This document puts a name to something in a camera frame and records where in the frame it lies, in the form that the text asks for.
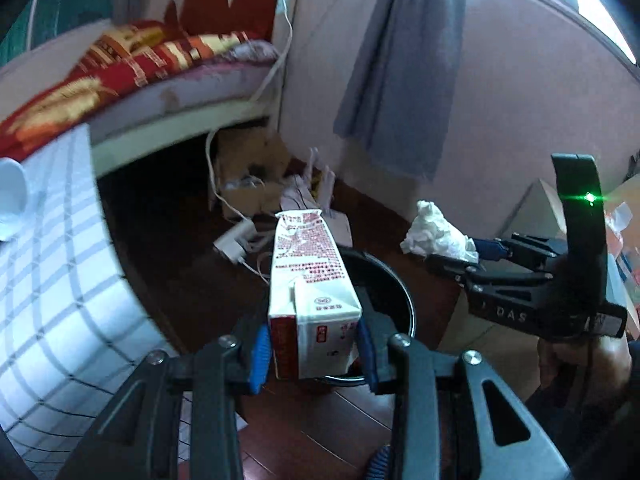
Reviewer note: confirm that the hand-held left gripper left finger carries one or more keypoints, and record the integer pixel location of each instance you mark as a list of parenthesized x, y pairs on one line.
[(260, 360)]

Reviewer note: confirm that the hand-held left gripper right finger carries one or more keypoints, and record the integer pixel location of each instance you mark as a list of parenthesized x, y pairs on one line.
[(365, 355)]

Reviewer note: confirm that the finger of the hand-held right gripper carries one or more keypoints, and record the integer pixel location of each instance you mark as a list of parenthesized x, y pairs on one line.
[(465, 272), (535, 252)]

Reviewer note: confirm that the white tissue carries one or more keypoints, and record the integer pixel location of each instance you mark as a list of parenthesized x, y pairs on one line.
[(435, 232)]

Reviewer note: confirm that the black trash bin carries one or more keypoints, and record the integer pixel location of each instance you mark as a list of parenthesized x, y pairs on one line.
[(387, 290)]

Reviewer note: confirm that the white red milk carton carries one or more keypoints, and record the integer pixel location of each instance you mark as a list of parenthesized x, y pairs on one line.
[(310, 280)]

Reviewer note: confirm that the person's right hand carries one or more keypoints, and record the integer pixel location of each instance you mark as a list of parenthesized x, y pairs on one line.
[(607, 360)]

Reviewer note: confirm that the beige cardboard box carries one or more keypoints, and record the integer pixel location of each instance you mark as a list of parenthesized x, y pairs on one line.
[(532, 205)]

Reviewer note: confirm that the white power adapter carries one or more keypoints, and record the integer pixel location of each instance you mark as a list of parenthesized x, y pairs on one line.
[(232, 242)]

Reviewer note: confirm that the pile of white clothes hangers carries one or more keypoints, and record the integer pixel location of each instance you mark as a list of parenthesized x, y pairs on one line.
[(305, 190)]

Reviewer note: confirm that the open cardboard box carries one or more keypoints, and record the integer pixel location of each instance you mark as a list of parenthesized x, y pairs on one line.
[(250, 150)]

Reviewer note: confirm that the white checkered tablecloth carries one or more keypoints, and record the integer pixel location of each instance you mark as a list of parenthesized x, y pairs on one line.
[(60, 270)]

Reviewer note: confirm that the grey blue curtain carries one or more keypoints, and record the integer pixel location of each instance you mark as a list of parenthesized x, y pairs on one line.
[(400, 50)]

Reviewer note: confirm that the white cup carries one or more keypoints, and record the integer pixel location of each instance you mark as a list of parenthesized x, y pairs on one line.
[(10, 195)]

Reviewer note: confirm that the purple floral bedsheet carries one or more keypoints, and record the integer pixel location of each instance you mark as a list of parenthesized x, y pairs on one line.
[(250, 51)]

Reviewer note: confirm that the red gold patterned blanket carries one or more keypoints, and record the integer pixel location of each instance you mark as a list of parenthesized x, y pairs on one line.
[(100, 75)]

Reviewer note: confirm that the window with green curtain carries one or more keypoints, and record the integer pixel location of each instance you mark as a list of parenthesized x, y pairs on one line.
[(60, 5)]

